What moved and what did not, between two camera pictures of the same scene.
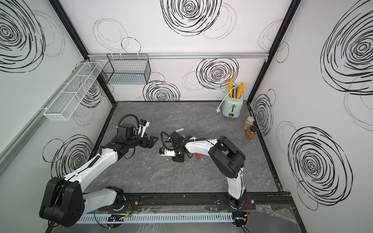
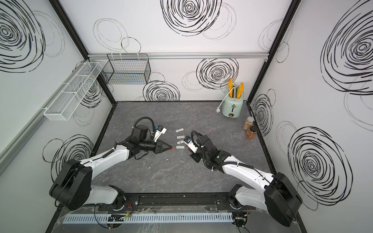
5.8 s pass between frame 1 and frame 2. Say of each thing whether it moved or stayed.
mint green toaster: stayed
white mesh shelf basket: stayed
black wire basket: stayed
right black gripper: moved
